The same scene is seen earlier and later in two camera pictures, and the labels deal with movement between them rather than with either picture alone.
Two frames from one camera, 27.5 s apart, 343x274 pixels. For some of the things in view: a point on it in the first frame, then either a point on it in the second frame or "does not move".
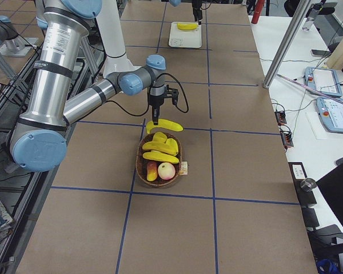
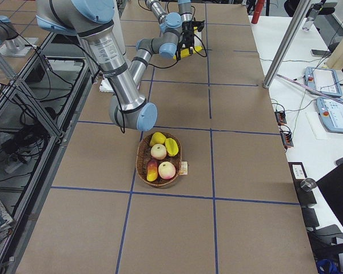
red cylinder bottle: x=259 y=7 does not move
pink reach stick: x=318 y=91 does not move
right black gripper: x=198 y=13 -> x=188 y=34
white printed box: x=184 y=168 does not move
